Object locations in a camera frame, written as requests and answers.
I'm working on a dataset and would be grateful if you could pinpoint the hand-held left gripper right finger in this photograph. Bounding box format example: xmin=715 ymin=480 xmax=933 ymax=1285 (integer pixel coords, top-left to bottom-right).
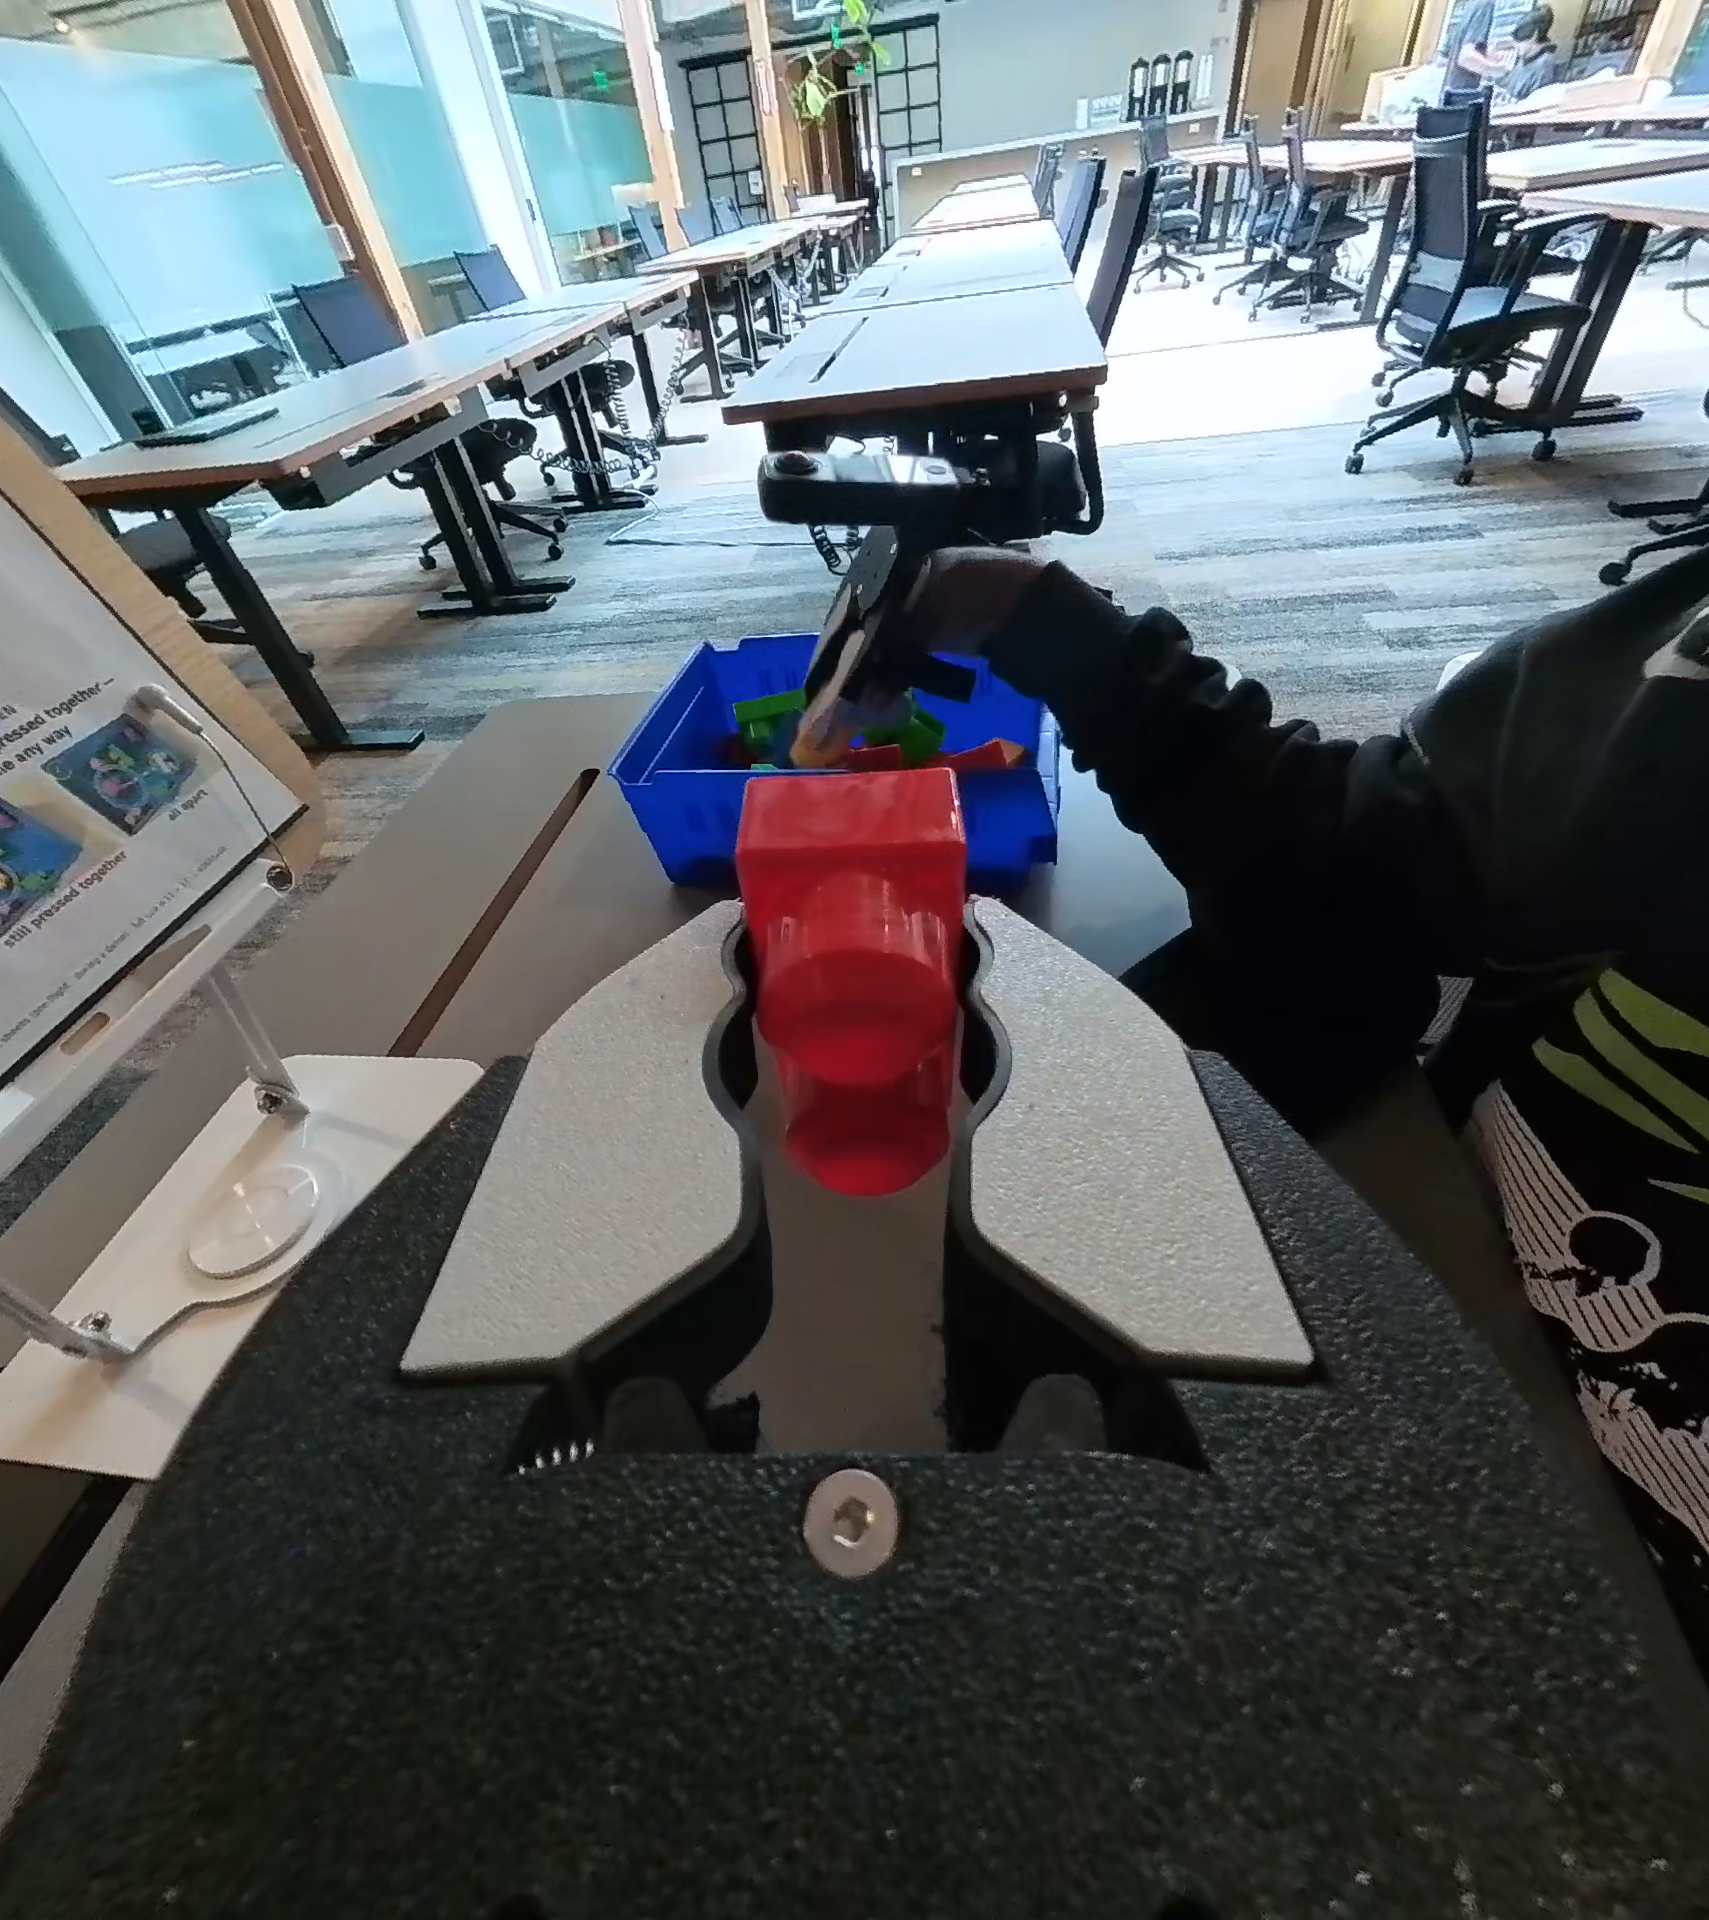
xmin=950 ymin=893 xmax=1315 ymax=1376

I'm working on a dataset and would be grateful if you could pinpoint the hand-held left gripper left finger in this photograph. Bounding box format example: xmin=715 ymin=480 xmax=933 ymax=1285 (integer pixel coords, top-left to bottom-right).
xmin=403 ymin=900 xmax=772 ymax=1382

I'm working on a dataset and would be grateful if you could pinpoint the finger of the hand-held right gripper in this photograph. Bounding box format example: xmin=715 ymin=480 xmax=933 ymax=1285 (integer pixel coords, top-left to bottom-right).
xmin=794 ymin=540 xmax=922 ymax=764

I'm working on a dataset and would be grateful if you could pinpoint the heap of assorted mega blocks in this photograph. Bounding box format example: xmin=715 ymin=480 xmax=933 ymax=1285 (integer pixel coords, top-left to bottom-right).
xmin=729 ymin=683 xmax=1050 ymax=775

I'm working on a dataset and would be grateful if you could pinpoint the blue plastic storage bin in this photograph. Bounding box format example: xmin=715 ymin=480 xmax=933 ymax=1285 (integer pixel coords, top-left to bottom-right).
xmin=608 ymin=629 xmax=1067 ymax=893

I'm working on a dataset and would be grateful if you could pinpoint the red mega block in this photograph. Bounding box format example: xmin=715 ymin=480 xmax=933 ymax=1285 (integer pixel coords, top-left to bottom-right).
xmin=735 ymin=768 xmax=971 ymax=1195

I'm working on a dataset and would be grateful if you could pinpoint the row of background desks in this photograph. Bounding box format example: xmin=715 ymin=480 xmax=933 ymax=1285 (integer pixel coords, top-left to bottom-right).
xmin=726 ymin=173 xmax=1114 ymax=548

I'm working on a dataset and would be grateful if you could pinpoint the person's patterned garment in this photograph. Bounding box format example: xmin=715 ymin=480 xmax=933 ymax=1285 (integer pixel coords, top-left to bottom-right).
xmin=1336 ymin=496 xmax=1709 ymax=1861

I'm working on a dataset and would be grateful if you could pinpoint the wooden background desk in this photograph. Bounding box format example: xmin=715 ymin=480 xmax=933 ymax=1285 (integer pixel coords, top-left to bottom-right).
xmin=61 ymin=269 xmax=707 ymax=752

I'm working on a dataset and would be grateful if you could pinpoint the printed instruction sheet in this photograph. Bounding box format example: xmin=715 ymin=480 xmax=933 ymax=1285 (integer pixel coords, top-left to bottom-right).
xmin=0 ymin=390 xmax=304 ymax=1178

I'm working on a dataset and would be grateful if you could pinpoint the grey background table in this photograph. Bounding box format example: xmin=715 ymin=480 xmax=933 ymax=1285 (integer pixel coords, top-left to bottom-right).
xmin=1214 ymin=83 xmax=1709 ymax=428

